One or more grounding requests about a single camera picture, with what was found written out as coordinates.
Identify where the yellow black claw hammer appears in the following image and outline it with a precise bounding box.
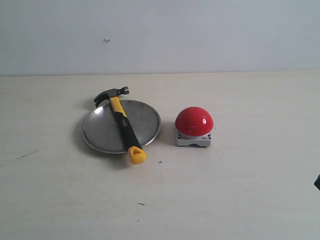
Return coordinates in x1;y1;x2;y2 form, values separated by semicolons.
94;86;147;165

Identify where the red dome push button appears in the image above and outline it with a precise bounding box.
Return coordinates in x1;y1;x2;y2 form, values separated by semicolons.
174;106;215;147

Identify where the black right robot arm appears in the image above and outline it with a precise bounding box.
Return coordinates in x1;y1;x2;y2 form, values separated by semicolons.
314;175;320;190

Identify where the round steel plate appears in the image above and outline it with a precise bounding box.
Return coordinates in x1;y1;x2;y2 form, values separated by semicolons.
82;100;161;154

